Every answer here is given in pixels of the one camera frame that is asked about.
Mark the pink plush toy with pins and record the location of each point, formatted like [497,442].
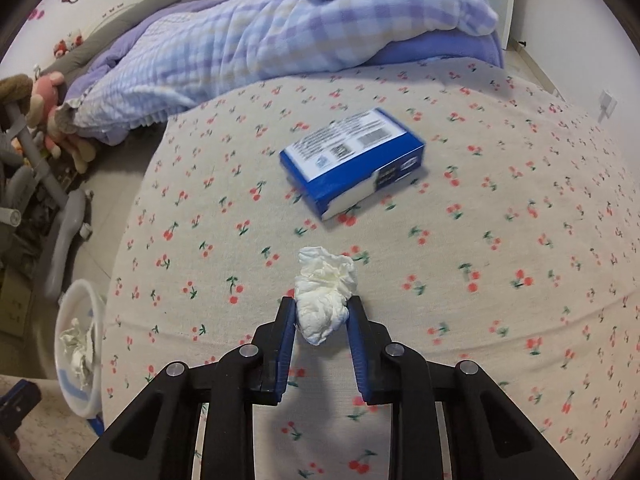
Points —
[47,89]

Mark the white framed door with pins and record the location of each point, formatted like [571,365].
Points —
[507,0]

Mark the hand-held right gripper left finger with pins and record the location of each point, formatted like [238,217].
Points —
[286,340]

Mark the long grey bed bumper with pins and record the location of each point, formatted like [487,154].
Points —
[125,15]

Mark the small red white plush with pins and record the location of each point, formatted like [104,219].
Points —
[67,45]

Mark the white wall socket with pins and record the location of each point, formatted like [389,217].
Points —
[607,102]

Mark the brown plush toy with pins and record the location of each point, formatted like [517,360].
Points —
[15,87]

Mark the grey wheeled chair base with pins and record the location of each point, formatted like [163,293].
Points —
[65,230]

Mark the cardboard box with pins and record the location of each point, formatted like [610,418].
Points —
[12,305]

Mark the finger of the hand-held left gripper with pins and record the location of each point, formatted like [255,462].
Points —
[17,402]

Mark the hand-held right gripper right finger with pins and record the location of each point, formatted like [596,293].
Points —
[359,350]

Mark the white paper bucket blue print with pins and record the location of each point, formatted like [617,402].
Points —
[75,305]

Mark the purple blanket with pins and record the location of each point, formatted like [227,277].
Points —
[440,49]

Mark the purple checkered quilt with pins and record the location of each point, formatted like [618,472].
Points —
[225,50]

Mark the cream floor mat blue edge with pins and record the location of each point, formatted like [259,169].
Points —
[45,442]

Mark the white tissue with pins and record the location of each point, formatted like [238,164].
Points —
[77,350]
[322,305]

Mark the blue box with barcode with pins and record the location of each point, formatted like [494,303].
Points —
[350,160]

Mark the cherry print bed sheet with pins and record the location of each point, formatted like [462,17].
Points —
[500,260]

